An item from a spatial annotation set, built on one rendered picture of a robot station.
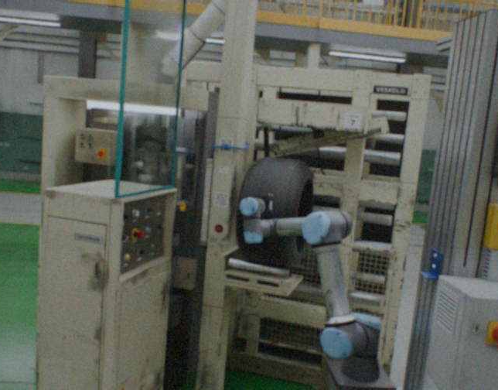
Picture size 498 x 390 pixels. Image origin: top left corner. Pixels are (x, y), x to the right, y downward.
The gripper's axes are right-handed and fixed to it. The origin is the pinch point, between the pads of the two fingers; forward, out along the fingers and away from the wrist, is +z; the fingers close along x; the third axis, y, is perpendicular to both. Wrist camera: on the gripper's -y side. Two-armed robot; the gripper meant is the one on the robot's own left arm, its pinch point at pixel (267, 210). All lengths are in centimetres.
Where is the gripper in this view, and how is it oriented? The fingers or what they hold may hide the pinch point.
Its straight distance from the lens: 262.7
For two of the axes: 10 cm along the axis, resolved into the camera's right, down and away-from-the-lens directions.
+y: 1.3, -9.9, -0.3
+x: -9.5, -1.3, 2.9
